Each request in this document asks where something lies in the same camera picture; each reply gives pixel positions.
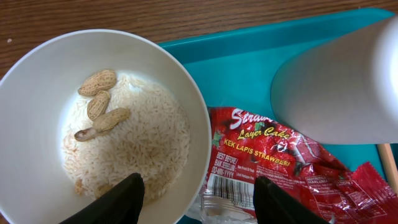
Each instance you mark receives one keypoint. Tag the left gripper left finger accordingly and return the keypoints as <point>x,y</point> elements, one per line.
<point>121,205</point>

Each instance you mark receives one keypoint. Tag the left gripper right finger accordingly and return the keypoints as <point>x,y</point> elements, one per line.
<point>275,206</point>

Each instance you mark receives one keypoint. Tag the red snack wrapper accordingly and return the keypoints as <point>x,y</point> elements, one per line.
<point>245,146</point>

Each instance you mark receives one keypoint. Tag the white bowl with rice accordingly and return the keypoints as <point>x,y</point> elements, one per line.
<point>36,94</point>

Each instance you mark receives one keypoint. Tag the spilled white rice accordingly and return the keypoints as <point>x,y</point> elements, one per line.
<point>154,141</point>

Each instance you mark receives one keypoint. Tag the wooden chopstick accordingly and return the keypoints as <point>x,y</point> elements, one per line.
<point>389,165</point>

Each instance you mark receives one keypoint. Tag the white paper cup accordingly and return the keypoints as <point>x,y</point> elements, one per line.
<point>343,91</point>

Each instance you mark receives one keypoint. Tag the teal serving tray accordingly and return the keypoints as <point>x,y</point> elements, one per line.
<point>236,69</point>

